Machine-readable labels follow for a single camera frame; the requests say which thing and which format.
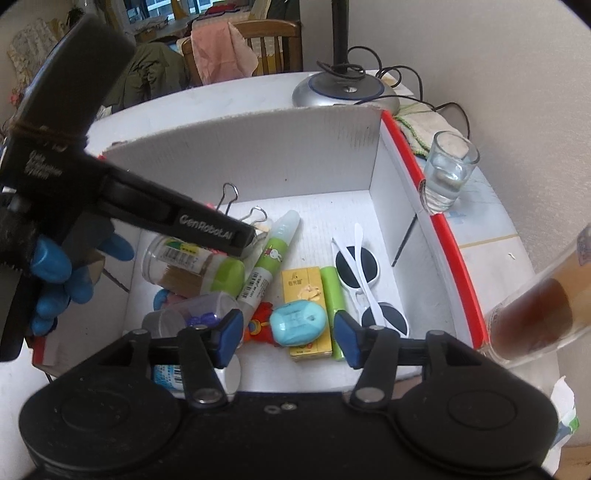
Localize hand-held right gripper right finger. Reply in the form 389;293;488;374
333;310;462;409

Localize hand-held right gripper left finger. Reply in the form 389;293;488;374
124;308;244;409

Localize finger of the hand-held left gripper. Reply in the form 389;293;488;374
157;191;257;257

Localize small red toy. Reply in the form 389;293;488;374
243;302;278;344

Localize red binder clip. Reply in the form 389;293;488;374
203;182;269;232

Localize green lighter stick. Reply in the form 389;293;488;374
321;266;347;361

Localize toothpick jar with green lid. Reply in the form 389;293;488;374
142;233;245;298

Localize white and green pen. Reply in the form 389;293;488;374
237;210;301;319

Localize yellow carton box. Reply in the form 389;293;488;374
283;267;333;362

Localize toothpaste tube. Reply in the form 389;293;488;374
152;351;243;393

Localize white sunglasses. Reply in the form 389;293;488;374
331;223;411;339

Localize pink and blue eraser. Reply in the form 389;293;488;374
153;287;185;311

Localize red cardboard box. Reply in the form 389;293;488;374
32;105;490;393

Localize person's left hand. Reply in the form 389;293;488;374
28;233;136;337

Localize floral hanging cloth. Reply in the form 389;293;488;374
7;18;70;84

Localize green jacket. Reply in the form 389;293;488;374
99;41;190;116

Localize pink cloth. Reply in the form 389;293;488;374
191;19;258;84

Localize silver desk lamp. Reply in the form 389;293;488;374
292;0;400;114

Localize small shot glass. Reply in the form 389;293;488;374
421;130;481;214

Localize glass bottle with brown contents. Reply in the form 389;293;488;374
480;224;591;367

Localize wooden chair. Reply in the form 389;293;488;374
181;19;303;86

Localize green and white cloth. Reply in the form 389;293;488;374
394;99;462;158

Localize black power cable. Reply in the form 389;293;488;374
346;46;469;139

